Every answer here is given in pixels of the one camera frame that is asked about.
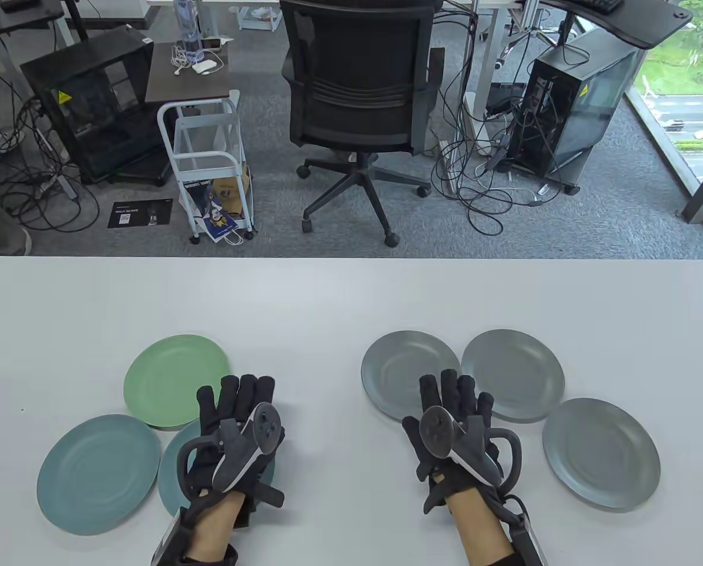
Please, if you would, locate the grey hand controller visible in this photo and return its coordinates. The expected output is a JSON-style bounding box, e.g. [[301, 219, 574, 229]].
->
[[420, 407, 523, 490], [177, 403, 285, 502]]

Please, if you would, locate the clear water bottle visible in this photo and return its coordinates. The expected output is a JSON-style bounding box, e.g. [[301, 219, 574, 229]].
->
[[173, 0, 204, 62]]

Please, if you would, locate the blue printed bag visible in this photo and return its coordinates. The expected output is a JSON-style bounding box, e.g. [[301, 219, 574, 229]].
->
[[180, 177, 245, 243]]

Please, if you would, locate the person's left forearm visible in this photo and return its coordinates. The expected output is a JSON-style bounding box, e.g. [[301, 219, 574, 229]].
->
[[183, 494, 247, 566]]

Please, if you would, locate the teal plate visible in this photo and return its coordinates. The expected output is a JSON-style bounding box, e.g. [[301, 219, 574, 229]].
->
[[37, 414, 161, 536], [159, 416, 276, 519]]

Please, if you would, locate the black cable tangle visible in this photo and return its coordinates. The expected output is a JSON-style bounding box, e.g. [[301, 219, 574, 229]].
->
[[0, 53, 101, 233], [431, 88, 564, 236]]

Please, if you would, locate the dark desk with white legs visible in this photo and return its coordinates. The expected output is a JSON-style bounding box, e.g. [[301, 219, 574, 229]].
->
[[0, 0, 72, 51]]

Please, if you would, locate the black curved desk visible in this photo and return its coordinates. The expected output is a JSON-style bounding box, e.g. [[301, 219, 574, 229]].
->
[[540, 0, 695, 49]]

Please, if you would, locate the glass window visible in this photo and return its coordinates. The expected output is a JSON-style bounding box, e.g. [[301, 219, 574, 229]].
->
[[625, 0, 703, 198]]

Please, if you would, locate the black leaflet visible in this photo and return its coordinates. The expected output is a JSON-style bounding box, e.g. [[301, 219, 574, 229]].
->
[[107, 200, 174, 229]]

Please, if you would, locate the grey right hand controller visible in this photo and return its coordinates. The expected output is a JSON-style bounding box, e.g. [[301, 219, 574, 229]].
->
[[420, 407, 523, 490]]

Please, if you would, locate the grey left hand controller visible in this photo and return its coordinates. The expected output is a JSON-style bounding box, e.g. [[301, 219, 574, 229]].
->
[[177, 403, 285, 502]]

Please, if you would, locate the person's right forearm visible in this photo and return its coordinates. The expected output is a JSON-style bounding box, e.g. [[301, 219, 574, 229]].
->
[[445, 488, 517, 566]]

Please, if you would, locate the black glass computer case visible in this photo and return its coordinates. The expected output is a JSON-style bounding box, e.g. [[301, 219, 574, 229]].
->
[[20, 25, 172, 186]]

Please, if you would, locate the black office chair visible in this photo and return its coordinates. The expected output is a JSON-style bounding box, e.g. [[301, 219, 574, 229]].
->
[[280, 0, 446, 248]]

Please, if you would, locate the dark wooden side table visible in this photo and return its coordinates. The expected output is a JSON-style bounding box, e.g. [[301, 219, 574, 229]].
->
[[145, 40, 240, 106]]

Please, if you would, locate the grey plate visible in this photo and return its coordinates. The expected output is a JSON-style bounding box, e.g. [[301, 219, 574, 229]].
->
[[361, 330, 463, 422], [461, 329, 566, 423], [542, 398, 661, 511]]

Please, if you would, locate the white plastic basket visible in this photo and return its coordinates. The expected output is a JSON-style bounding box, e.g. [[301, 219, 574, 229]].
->
[[236, 5, 281, 31]]

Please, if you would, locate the brown paper bag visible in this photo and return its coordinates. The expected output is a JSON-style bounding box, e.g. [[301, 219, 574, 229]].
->
[[210, 165, 252, 220]]

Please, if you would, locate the white rolling cart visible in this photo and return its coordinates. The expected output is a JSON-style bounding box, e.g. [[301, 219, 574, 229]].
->
[[157, 91, 256, 245]]

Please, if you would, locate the black computer tower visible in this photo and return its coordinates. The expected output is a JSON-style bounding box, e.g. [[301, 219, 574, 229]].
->
[[507, 27, 643, 196]]

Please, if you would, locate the person's right hand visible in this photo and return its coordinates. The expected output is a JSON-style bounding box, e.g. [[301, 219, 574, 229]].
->
[[402, 370, 502, 514]]

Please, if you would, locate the grey power strip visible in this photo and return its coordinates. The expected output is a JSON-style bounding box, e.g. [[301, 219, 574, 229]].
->
[[38, 174, 80, 202]]

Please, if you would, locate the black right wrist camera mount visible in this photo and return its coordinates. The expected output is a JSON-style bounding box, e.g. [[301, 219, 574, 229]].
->
[[501, 498, 549, 566]]

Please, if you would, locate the person's left hand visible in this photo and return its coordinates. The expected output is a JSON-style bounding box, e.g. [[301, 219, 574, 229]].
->
[[179, 374, 285, 528]]

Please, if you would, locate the green plate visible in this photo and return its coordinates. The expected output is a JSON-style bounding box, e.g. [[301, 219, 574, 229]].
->
[[123, 334, 232, 429]]

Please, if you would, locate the white charger with cable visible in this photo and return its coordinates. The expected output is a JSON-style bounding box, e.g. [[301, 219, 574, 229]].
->
[[172, 46, 219, 76]]

